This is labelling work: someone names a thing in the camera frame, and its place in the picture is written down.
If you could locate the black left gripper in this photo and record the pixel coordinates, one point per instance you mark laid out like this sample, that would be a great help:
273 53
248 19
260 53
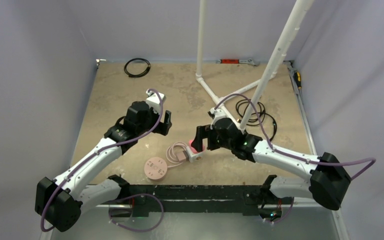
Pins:
162 128

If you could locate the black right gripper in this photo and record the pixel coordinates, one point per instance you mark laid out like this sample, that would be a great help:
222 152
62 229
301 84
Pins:
208 138

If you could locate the pink plug adapter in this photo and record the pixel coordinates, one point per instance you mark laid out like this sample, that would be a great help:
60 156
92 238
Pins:
197 145

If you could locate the white cube power socket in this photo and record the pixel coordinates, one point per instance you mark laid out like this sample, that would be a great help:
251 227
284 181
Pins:
192 154

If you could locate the pink round socket with cord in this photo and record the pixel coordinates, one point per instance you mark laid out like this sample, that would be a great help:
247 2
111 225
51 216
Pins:
156 168

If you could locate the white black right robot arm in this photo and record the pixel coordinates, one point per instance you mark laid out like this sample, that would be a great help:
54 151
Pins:
324 178

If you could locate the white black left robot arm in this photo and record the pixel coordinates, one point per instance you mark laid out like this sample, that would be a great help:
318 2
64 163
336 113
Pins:
61 200

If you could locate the yellow black screwdriver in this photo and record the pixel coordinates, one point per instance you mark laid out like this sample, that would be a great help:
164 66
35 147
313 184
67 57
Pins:
297 79

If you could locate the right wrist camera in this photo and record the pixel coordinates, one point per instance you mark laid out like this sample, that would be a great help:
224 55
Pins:
216 114

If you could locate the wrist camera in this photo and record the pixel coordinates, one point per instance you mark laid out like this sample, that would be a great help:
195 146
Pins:
155 98
216 114

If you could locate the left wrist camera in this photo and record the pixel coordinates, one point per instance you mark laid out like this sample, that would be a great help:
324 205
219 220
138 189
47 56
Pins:
155 98

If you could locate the red handled adjustable wrench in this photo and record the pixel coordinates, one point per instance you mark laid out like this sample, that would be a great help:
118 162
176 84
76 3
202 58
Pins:
248 61

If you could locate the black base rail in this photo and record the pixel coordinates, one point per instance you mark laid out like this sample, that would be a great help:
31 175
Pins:
248 200

